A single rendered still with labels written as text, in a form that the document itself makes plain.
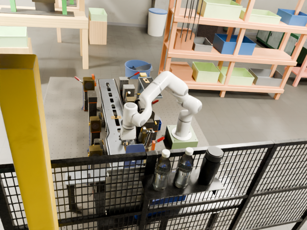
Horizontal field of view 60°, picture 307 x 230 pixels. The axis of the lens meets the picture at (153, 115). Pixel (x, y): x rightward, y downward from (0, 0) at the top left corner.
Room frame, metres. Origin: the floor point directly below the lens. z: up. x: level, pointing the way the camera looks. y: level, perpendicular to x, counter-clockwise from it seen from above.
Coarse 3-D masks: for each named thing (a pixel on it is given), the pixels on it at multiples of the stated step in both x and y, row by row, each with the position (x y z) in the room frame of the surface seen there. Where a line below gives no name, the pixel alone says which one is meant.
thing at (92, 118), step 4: (92, 116) 1.73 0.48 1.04; (96, 116) 1.74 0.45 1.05; (92, 120) 1.68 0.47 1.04; (96, 120) 1.69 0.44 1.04; (100, 120) 1.70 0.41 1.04; (92, 124) 1.67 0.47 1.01; (96, 124) 1.69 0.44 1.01; (100, 124) 1.70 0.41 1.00; (92, 128) 1.67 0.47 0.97; (96, 128) 1.69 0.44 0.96; (100, 128) 1.70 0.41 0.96; (92, 132) 1.67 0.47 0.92; (96, 132) 1.69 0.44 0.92; (92, 136) 1.68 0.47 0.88; (96, 136) 1.69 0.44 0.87; (92, 140) 1.68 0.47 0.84; (92, 144) 1.68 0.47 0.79
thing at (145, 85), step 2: (140, 78) 2.29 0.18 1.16; (142, 78) 2.30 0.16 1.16; (148, 78) 2.32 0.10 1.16; (150, 78) 2.33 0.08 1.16; (140, 80) 2.26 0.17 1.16; (142, 80) 2.26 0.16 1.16; (148, 80) 2.28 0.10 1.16; (150, 80) 2.29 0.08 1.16; (152, 80) 2.29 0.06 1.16; (142, 82) 2.22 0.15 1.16; (144, 82) 2.23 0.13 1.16; (150, 82) 2.25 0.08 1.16; (142, 84) 2.18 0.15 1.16; (144, 84) 2.19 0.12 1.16; (146, 84) 2.19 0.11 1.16; (148, 84) 2.20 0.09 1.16; (144, 86) 2.15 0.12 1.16; (146, 86) 2.16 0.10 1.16; (144, 88) 2.12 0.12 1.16; (160, 94) 2.05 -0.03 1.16
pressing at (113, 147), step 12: (108, 96) 2.14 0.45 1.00; (120, 96) 2.17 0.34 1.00; (108, 108) 1.95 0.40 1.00; (120, 108) 1.97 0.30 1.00; (108, 120) 1.77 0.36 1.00; (120, 120) 1.79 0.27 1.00; (108, 132) 1.62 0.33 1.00; (108, 144) 1.48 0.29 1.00; (120, 144) 1.50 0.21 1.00; (132, 144) 1.52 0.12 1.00; (120, 168) 1.26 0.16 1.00
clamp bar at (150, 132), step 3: (150, 129) 1.46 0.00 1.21; (147, 132) 1.42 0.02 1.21; (150, 132) 1.43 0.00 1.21; (153, 132) 1.44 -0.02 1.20; (150, 135) 1.43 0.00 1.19; (147, 138) 1.45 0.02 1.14; (150, 138) 1.43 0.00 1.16; (147, 141) 1.42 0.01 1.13; (144, 144) 1.45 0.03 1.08; (147, 144) 1.42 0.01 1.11; (144, 147) 1.45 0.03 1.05; (147, 147) 1.42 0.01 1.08
